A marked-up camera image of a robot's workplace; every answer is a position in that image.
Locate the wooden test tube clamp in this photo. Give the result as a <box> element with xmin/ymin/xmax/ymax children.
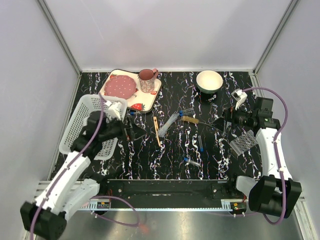
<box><xmin>153</xmin><ymin>116</ymin><xmax>161</xmax><ymax>147</ymax></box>

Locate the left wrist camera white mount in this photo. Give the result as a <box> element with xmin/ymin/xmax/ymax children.
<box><xmin>104</xmin><ymin>100</ymin><xmax>122</xmax><ymax>121</ymax></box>

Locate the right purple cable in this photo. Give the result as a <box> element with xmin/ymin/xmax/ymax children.
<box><xmin>239</xmin><ymin>86</ymin><xmax>289</xmax><ymax>225</ymax></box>

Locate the blue capped test tube lower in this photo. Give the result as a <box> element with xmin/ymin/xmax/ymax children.
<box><xmin>184</xmin><ymin>157</ymin><xmax>201</xmax><ymax>167</ymax></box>

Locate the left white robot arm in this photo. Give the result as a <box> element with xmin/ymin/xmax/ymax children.
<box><xmin>20</xmin><ymin>110</ymin><xmax>146</xmax><ymax>240</ymax></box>

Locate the clear test tube rack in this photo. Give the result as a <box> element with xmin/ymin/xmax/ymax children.
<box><xmin>229</xmin><ymin>130</ymin><xmax>258</xmax><ymax>158</ymax></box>

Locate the brown test tube brush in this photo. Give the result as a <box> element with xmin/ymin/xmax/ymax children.
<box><xmin>181</xmin><ymin>116</ymin><xmax>214</xmax><ymax>129</ymax></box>

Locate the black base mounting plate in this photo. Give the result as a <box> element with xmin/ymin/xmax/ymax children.
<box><xmin>99</xmin><ymin>179</ymin><xmax>244</xmax><ymax>210</ymax></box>

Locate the pink patterned mug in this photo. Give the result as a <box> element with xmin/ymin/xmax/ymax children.
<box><xmin>138</xmin><ymin>68</ymin><xmax>159</xmax><ymax>93</ymax></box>

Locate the blue capped test tube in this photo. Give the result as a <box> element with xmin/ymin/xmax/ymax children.
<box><xmin>184</xmin><ymin>157</ymin><xmax>201</xmax><ymax>167</ymax></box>
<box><xmin>198</xmin><ymin>135</ymin><xmax>204</xmax><ymax>152</ymax></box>
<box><xmin>179</xmin><ymin>108</ymin><xmax>195</xmax><ymax>117</ymax></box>

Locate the blue capped test tube middle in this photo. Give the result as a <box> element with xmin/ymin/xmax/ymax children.
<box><xmin>198</xmin><ymin>135</ymin><xmax>204</xmax><ymax>152</ymax></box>

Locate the strawberry pattern square tray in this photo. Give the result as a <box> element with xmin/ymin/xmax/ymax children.
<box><xmin>99</xmin><ymin>69</ymin><xmax>162</xmax><ymax>113</ymax></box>

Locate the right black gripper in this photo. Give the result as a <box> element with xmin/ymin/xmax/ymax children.
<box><xmin>209</xmin><ymin>101</ymin><xmax>257</xmax><ymax>133</ymax></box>

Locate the blue capped test tube upper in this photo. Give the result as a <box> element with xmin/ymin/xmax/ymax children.
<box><xmin>179</xmin><ymin>108</ymin><xmax>195</xmax><ymax>117</ymax></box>

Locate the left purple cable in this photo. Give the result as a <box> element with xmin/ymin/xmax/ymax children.
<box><xmin>29</xmin><ymin>92</ymin><xmax>141</xmax><ymax>240</ymax></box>

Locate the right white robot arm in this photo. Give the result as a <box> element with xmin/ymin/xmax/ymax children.
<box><xmin>217</xmin><ymin>96</ymin><xmax>302</xmax><ymax>220</ymax></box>

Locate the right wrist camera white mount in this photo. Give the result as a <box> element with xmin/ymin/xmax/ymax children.
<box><xmin>231</xmin><ymin>89</ymin><xmax>248</xmax><ymax>110</ymax></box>

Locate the white plastic perforated basket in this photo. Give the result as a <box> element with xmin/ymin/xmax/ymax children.
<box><xmin>58</xmin><ymin>94</ymin><xmax>127</xmax><ymax>155</ymax></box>

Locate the white ceramic bowl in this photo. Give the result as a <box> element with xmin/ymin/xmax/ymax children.
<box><xmin>196</xmin><ymin>70</ymin><xmax>223</xmax><ymax>95</ymax></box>

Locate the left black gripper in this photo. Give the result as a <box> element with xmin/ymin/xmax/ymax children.
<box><xmin>100</xmin><ymin>115</ymin><xmax>148</xmax><ymax>142</ymax></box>

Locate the pink polka dot plate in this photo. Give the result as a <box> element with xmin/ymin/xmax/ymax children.
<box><xmin>103</xmin><ymin>75</ymin><xmax>137</xmax><ymax>100</ymax></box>

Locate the purple cable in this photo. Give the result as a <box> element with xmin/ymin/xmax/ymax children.
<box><xmin>239</xmin><ymin>86</ymin><xmax>289</xmax><ymax>225</ymax></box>
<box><xmin>29</xmin><ymin>92</ymin><xmax>141</xmax><ymax>240</ymax></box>

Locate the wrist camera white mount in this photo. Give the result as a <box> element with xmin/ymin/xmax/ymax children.
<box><xmin>104</xmin><ymin>100</ymin><xmax>122</xmax><ymax>121</ymax></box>
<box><xmin>231</xmin><ymin>89</ymin><xmax>248</xmax><ymax>110</ymax></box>

